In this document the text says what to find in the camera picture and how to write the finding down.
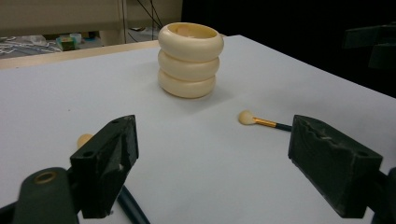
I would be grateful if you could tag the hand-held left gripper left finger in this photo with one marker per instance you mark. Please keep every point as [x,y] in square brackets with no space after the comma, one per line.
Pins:
[102,161]

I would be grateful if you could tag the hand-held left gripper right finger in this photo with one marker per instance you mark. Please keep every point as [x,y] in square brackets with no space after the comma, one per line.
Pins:
[333,168]

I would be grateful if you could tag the large gold-ferrule makeup brush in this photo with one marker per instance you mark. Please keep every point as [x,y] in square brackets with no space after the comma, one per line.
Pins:
[131,206]

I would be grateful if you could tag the small gold-ferrule makeup brush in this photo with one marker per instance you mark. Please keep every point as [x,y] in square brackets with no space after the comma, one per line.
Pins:
[264,122]

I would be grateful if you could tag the cream ringed brush holder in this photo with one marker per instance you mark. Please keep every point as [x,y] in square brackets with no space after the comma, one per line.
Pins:
[188,65]

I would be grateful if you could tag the light wooden board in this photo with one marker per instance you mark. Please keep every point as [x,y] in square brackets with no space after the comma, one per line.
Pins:
[71,54]

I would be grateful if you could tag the green box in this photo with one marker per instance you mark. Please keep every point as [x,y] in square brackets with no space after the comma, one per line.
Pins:
[66,43]

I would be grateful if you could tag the clear plastic bag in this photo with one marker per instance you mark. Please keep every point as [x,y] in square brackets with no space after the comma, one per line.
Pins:
[28,43]

